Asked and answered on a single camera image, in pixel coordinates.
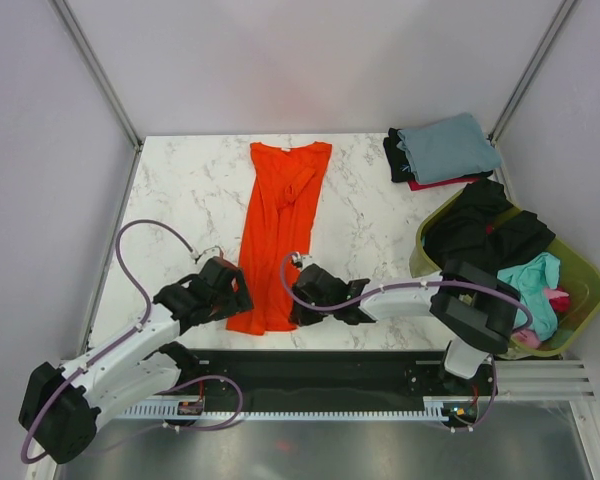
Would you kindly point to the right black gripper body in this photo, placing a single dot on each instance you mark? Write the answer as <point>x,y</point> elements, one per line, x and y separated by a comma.
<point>309,318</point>

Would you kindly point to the aluminium frame post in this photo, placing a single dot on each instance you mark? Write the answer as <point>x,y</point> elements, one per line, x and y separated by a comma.
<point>541,53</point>
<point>89,57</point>

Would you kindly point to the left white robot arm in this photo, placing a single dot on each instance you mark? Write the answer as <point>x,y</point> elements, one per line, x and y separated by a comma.
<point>64,407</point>

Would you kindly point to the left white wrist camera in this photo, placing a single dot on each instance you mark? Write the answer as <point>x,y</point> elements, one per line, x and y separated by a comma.
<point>207,253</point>

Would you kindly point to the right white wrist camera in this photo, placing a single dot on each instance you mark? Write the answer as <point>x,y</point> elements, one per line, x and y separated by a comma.
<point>301,261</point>

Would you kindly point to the grey-blue folded t shirt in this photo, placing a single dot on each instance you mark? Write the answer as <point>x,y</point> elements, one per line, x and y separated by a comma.
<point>448,149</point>

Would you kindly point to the teal t shirt in bin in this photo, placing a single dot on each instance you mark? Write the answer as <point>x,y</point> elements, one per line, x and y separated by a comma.
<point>530,280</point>

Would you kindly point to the black folded t shirt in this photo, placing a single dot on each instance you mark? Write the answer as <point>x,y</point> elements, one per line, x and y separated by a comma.
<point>400,168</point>

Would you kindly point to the white slotted cable duct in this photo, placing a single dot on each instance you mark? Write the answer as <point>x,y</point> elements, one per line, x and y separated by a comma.
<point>172,409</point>

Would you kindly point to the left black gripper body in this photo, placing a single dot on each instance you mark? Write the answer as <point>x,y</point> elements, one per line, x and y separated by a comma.
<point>218,301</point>

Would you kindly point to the green plastic bin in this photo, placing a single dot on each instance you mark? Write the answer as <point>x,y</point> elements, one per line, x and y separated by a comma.
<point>578,277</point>

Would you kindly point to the black t shirt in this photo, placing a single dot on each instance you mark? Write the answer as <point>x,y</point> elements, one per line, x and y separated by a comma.
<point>470,232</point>
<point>400,168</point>

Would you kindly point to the red folded t shirt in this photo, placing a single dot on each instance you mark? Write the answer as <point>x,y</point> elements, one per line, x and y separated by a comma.
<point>416,186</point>

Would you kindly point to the right aluminium frame post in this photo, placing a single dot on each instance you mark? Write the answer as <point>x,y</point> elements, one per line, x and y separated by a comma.
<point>541,53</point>

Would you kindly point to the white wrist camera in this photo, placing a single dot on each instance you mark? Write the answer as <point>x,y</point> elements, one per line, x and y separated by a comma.
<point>301,261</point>
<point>207,253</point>

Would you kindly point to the aluminium rail bar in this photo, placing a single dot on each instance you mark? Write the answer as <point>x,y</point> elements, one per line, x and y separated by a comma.
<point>520,379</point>

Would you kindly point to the left aluminium frame post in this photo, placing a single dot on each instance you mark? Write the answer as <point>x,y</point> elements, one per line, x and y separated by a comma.
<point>89,57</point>

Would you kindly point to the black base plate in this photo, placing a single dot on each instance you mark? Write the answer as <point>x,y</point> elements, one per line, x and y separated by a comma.
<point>321,379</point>

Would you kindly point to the orange t shirt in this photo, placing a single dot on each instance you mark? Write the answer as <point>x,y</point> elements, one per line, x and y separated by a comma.
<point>279,220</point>

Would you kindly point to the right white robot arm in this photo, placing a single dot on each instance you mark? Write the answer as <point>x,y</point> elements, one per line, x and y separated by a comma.
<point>482,312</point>

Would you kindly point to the pink garment in bin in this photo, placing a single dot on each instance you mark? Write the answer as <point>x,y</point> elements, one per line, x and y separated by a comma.
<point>545,304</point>

